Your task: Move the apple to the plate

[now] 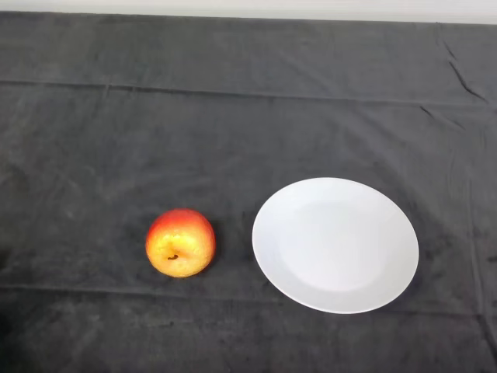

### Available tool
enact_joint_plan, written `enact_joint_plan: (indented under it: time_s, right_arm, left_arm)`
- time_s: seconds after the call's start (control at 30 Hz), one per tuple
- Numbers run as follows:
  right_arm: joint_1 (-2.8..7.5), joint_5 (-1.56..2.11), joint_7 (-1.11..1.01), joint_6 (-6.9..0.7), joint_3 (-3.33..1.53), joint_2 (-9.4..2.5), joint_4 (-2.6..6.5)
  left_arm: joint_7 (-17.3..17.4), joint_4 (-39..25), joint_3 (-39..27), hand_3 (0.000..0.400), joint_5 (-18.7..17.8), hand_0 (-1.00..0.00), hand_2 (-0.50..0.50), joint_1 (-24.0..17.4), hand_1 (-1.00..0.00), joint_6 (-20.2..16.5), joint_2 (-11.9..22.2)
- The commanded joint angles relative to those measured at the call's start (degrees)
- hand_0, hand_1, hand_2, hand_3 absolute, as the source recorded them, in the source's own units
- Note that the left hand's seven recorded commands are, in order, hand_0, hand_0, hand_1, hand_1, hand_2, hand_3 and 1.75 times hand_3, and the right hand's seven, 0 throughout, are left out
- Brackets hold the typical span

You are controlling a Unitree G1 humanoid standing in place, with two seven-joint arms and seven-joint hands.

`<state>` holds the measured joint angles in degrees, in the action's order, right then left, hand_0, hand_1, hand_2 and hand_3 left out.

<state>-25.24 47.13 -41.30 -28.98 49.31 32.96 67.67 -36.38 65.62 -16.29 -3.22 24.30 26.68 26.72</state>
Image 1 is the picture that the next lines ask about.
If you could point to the black cloth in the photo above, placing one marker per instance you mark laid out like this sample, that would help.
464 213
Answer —
194 116

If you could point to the white round plate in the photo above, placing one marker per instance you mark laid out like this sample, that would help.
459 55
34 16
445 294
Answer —
336 248

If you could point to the red yellow apple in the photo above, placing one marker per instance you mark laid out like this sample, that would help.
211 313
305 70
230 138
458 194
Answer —
180 242

